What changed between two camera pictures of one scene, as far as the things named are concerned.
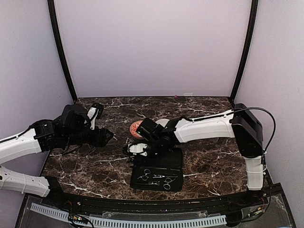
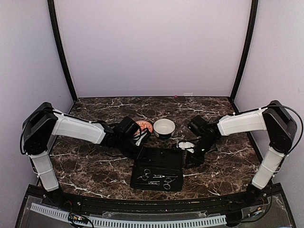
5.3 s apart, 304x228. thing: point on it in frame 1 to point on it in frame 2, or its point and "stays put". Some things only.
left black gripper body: [76, 137] to [124, 147]
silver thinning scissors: [166, 185] stays put
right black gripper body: [156, 147] to [207, 145]
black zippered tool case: [163, 171] stays put
